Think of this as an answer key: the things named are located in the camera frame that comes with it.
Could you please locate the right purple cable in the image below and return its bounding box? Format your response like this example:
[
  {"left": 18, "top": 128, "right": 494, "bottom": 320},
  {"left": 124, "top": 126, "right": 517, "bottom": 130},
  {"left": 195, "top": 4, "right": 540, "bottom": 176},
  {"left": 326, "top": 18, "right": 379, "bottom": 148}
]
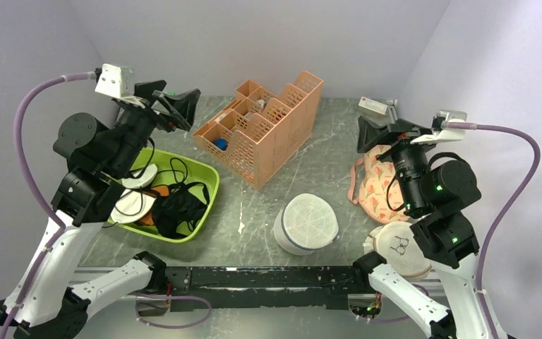
[{"left": 441, "top": 121, "right": 542, "bottom": 339}]

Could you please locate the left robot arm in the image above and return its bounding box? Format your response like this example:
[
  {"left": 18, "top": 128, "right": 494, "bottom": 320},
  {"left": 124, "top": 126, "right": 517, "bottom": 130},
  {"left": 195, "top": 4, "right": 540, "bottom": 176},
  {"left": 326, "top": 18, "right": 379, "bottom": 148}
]
[{"left": 0, "top": 72, "right": 200, "bottom": 338}]

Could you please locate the blue ball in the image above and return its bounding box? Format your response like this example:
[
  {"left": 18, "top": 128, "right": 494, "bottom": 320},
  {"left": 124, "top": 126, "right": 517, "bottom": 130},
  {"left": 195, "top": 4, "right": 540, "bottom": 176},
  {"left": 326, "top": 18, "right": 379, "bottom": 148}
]
[{"left": 213, "top": 138, "right": 229, "bottom": 150}]

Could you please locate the orange plastic organizer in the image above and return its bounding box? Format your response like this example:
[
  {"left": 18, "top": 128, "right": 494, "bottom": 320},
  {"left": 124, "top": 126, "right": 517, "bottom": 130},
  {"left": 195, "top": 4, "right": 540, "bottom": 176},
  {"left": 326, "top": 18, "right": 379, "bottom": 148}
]
[{"left": 193, "top": 71, "right": 324, "bottom": 190}]

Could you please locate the black bra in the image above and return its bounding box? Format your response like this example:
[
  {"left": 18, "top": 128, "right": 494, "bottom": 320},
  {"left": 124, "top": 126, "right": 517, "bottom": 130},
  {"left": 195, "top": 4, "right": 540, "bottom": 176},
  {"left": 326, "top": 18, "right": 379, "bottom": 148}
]
[{"left": 149, "top": 182, "right": 210, "bottom": 239}]

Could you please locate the orange garment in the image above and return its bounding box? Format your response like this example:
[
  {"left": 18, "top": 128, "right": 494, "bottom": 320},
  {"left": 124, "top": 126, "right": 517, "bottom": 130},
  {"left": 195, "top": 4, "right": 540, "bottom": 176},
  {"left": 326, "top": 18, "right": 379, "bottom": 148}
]
[{"left": 135, "top": 185, "right": 170, "bottom": 227}]

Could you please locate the white mesh laundry bag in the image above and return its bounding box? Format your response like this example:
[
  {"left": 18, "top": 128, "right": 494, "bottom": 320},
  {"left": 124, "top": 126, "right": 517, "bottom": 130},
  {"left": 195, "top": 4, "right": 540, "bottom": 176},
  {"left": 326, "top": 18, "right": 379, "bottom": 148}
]
[{"left": 273, "top": 194, "right": 339, "bottom": 256}]

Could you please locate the black mounting rail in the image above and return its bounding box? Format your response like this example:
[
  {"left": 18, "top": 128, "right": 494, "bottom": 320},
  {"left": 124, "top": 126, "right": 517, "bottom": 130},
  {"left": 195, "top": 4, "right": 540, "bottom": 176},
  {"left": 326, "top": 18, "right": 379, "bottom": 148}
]
[{"left": 166, "top": 266, "right": 375, "bottom": 311}]

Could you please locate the purple cable loop under rail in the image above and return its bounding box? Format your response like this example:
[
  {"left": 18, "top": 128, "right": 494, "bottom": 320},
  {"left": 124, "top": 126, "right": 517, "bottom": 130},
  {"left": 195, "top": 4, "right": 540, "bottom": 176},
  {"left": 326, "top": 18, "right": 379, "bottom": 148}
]
[{"left": 134, "top": 292, "right": 213, "bottom": 330}]

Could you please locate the floral pink bra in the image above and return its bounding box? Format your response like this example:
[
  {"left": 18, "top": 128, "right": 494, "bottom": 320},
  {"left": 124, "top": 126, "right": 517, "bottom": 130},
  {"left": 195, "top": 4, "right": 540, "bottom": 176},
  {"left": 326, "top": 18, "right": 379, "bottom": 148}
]
[{"left": 347, "top": 145, "right": 410, "bottom": 224}]

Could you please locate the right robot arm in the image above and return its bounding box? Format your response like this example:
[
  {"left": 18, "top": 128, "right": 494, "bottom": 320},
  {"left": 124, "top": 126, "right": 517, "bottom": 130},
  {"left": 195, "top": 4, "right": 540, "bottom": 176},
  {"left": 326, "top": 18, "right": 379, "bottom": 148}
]
[{"left": 352, "top": 112, "right": 506, "bottom": 338}]

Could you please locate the green plastic basin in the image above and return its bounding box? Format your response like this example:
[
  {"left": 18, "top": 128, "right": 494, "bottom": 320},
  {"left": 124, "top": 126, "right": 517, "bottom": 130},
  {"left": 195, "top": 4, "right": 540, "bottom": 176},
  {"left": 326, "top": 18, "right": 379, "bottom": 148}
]
[{"left": 108, "top": 148, "right": 219, "bottom": 244}]

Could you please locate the small white red box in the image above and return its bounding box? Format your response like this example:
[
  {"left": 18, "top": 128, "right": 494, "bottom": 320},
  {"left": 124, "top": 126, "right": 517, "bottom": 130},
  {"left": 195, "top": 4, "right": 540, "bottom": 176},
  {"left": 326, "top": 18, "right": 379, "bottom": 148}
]
[{"left": 357, "top": 97, "right": 388, "bottom": 116}]

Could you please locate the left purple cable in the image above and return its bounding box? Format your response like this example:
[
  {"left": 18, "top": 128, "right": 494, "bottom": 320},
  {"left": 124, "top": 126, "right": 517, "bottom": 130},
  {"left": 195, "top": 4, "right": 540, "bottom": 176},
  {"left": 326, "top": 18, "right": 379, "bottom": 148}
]
[{"left": 0, "top": 71, "right": 99, "bottom": 339}]

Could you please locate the white bra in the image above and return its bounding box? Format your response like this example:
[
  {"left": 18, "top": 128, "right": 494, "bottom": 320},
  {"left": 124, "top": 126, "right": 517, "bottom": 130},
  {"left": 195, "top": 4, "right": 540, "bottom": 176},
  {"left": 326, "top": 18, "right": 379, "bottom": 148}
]
[{"left": 109, "top": 164, "right": 158, "bottom": 224}]

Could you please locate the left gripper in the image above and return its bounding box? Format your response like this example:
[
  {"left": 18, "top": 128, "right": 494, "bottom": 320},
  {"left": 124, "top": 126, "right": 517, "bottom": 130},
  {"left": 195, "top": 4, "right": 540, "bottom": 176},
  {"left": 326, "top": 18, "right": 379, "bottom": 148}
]
[{"left": 109, "top": 80, "right": 201, "bottom": 177}]

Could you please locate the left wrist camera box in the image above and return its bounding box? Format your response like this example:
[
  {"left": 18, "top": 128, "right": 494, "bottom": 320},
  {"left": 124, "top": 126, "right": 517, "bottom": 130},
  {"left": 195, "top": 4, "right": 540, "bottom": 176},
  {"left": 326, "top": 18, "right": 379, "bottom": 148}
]
[{"left": 95, "top": 64, "right": 135, "bottom": 99}]

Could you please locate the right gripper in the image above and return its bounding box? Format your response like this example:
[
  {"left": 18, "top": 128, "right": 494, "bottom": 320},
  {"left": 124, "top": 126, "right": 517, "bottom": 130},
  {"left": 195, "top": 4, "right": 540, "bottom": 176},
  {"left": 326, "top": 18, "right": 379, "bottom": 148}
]
[{"left": 356, "top": 114, "right": 440, "bottom": 213}]

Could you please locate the beige mesh laundry bag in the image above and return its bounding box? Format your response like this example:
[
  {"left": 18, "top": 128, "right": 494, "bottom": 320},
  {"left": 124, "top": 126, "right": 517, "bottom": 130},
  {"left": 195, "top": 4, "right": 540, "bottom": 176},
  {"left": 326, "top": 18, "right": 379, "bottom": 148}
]
[{"left": 363, "top": 221, "right": 432, "bottom": 280}]

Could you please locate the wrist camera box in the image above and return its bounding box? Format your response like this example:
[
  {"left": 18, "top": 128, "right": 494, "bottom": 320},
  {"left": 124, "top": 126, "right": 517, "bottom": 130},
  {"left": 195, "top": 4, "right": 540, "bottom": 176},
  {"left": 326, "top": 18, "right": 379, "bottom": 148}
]
[
  {"left": 411, "top": 110, "right": 468, "bottom": 145},
  {"left": 95, "top": 64, "right": 135, "bottom": 99}
]

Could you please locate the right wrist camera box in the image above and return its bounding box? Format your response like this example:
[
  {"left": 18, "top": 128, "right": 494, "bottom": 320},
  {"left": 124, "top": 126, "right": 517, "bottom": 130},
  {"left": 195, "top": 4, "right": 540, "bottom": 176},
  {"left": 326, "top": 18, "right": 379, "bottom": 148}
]
[{"left": 411, "top": 110, "right": 468, "bottom": 145}]

